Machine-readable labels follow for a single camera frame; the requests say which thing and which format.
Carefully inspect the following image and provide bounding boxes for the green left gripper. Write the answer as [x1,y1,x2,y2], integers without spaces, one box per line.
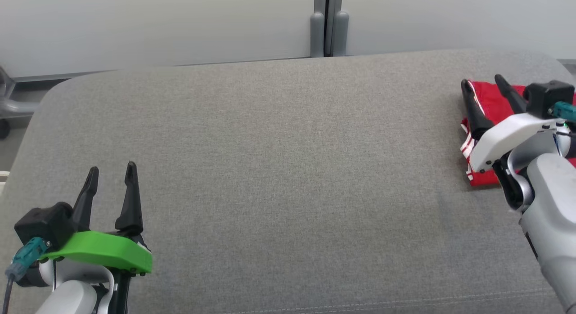
[39,161,153,276]

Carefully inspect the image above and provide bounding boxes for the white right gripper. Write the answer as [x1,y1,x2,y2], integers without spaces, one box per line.
[460,74,564,173]

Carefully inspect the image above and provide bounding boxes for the red Bulls basketball jersey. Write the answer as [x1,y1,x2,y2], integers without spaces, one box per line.
[460,118,576,188]

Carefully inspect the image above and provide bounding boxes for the grey chair base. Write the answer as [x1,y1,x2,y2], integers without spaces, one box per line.
[0,66,40,140]

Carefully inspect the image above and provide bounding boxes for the grey fabric sofa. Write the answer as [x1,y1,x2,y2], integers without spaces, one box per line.
[0,49,576,314]

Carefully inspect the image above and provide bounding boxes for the right camera cable teal plug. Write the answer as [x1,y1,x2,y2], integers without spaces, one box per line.
[551,102,576,122]

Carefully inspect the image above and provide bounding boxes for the camera cable teal plug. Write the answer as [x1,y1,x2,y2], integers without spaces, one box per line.
[2,237,51,314]
[551,102,576,122]

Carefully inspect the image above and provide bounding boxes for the left camera cable teal plug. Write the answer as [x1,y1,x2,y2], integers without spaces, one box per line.
[2,237,51,314]

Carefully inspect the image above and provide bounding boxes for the grey partition post foot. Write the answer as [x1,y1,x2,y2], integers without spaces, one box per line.
[332,10,349,57]
[310,10,325,57]

